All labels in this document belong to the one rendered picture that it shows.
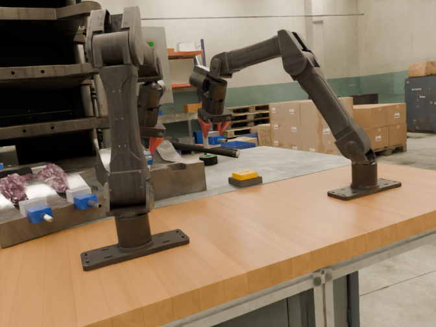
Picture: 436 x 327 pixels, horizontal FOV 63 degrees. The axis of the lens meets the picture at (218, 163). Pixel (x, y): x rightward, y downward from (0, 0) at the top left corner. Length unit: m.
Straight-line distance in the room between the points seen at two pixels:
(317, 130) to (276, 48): 3.86
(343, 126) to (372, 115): 4.56
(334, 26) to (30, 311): 9.57
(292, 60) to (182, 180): 0.45
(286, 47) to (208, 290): 0.66
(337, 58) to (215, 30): 3.28
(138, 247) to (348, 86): 9.45
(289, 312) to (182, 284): 0.88
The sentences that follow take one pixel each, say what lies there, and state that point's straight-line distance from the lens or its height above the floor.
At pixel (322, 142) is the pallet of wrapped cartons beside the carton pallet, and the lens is 4.85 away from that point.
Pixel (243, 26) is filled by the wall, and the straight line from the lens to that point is 8.59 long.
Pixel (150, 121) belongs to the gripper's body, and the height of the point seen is 1.03.
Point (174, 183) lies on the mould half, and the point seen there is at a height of 0.84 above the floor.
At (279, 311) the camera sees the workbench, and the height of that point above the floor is 0.31.
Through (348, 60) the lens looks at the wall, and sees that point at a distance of 10.01.
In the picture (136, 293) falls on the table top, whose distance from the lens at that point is 0.57.
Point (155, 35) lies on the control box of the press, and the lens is 1.97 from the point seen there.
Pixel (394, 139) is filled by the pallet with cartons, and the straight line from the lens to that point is 5.94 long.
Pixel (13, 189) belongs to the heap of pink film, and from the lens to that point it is 1.05.
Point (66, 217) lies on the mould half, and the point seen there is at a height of 0.83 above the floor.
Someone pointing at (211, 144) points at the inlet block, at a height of 0.92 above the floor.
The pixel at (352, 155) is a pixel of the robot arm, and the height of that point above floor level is 0.90.
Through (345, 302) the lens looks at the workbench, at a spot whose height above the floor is 0.23.
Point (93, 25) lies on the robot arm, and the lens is 0.75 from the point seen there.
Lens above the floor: 1.07
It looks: 10 degrees down
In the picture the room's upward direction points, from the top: 6 degrees counter-clockwise
